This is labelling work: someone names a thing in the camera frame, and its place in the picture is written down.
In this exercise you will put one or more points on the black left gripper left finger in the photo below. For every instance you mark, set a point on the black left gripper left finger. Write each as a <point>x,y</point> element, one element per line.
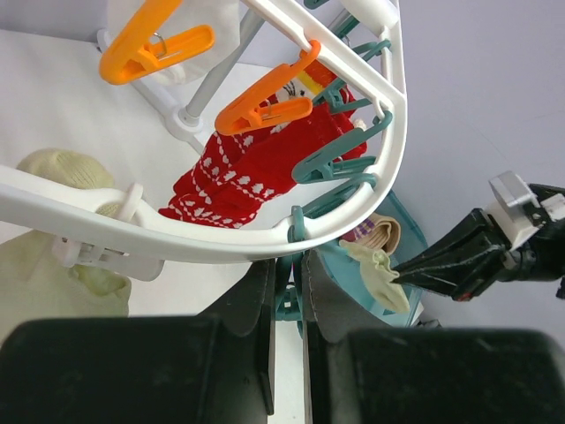
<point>213,367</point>

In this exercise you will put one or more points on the red patterned sock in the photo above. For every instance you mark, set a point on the red patterned sock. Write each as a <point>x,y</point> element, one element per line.
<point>237,174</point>

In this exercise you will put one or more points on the white metal drying rack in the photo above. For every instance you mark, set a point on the white metal drying rack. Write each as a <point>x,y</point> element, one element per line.
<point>182,107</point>

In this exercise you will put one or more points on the cream sock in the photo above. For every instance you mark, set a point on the cream sock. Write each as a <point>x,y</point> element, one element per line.
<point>34,285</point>
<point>378,277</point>

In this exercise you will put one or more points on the white round clip hanger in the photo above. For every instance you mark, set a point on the white round clip hanger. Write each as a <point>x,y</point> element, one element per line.
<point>95,194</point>

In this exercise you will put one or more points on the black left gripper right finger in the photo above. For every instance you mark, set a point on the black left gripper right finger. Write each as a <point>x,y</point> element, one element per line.
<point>360,370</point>

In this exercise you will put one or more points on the teal plastic basin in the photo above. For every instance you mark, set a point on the teal plastic basin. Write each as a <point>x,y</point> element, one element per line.
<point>345,270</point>

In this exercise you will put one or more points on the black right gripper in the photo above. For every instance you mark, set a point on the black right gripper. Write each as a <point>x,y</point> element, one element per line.
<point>476,253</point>

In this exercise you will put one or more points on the striped pink purple sock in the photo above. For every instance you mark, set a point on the striped pink purple sock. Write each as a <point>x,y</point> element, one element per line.
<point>376,232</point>

